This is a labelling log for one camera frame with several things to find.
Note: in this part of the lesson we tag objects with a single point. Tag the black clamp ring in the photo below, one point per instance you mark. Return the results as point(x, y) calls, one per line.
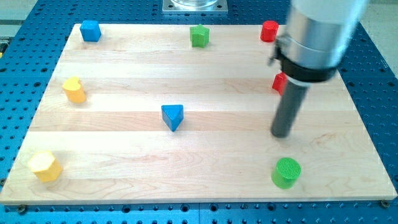
point(298, 72)

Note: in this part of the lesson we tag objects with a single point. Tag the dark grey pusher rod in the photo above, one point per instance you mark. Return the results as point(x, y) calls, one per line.
point(288, 108)

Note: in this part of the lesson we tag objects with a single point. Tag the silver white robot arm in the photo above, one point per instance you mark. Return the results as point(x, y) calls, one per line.
point(309, 50)

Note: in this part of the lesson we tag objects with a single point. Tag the blue triangle block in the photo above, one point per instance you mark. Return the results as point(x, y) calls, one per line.
point(172, 116)

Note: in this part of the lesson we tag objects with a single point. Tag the red block behind rod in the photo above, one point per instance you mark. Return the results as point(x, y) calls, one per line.
point(279, 83)

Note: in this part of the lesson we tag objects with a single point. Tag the red cylinder block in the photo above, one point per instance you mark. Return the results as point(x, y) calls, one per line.
point(269, 31)

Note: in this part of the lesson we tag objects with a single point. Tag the green cylinder block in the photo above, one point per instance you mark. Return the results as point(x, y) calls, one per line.
point(286, 173)

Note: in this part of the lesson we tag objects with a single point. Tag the green star block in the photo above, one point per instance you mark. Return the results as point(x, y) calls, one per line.
point(199, 36)

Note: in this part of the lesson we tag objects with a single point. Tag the wooden board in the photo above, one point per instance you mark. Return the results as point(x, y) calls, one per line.
point(116, 148)

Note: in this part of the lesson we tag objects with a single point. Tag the blue cube block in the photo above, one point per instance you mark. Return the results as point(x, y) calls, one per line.
point(90, 31)

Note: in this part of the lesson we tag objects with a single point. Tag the yellow heart block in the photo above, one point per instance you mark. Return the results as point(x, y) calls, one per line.
point(74, 90)

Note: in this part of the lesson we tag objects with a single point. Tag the yellow hexagon block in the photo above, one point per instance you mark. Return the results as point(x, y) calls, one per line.
point(45, 166)

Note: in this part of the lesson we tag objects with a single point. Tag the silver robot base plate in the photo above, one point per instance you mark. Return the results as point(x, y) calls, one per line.
point(194, 6)

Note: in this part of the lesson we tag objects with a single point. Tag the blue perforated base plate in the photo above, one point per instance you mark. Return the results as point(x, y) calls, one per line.
point(37, 31)

